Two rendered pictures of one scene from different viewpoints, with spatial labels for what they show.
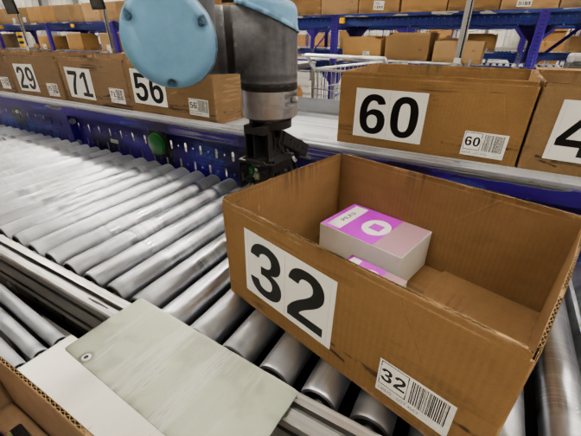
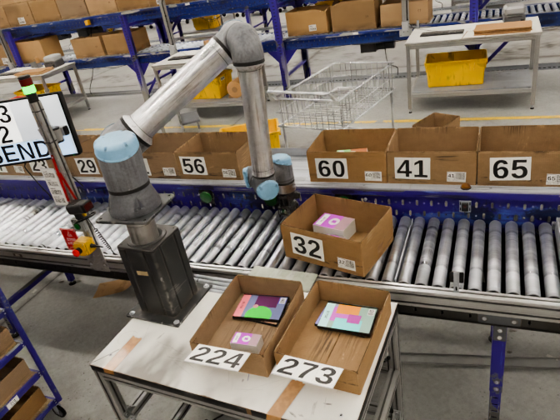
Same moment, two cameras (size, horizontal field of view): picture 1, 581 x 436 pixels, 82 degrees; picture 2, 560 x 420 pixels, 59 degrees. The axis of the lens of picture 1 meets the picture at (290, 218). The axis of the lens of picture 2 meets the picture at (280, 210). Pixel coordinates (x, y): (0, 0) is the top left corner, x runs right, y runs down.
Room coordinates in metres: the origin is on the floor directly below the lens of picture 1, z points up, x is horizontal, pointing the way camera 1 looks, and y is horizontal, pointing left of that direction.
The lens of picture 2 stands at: (-1.39, 0.19, 1.99)
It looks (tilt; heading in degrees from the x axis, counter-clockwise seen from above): 29 degrees down; 357
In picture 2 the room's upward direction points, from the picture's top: 11 degrees counter-clockwise
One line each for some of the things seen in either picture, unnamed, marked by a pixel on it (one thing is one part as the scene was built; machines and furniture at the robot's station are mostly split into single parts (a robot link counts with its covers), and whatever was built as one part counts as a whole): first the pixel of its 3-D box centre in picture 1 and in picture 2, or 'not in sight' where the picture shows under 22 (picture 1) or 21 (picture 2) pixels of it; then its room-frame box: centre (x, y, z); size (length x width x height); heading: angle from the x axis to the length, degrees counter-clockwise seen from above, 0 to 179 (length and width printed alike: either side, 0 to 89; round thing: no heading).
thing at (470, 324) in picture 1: (386, 258); (337, 232); (0.41, -0.14, 0.83); 0.39 x 0.29 x 0.17; 46
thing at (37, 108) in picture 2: not in sight; (71, 192); (0.82, 1.01, 1.11); 0.12 x 0.05 x 0.88; 60
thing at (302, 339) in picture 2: not in sight; (336, 331); (-0.14, 0.01, 0.80); 0.38 x 0.28 x 0.10; 146
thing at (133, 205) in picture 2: not in sight; (132, 194); (0.29, 0.62, 1.26); 0.19 x 0.19 x 0.10
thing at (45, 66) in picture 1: (68, 74); (109, 155); (1.66, 1.01, 0.96); 0.39 x 0.29 x 0.17; 60
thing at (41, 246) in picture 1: (134, 208); (216, 236); (0.79, 0.41, 0.72); 0.52 x 0.05 x 0.05; 150
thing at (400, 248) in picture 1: (372, 243); (334, 227); (0.51, -0.15, 0.79); 0.16 x 0.11 x 0.07; 46
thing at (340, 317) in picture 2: not in sight; (347, 317); (-0.07, -0.05, 0.78); 0.19 x 0.14 x 0.02; 59
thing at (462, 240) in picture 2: not in sight; (460, 253); (0.21, -0.61, 0.72); 0.52 x 0.05 x 0.05; 150
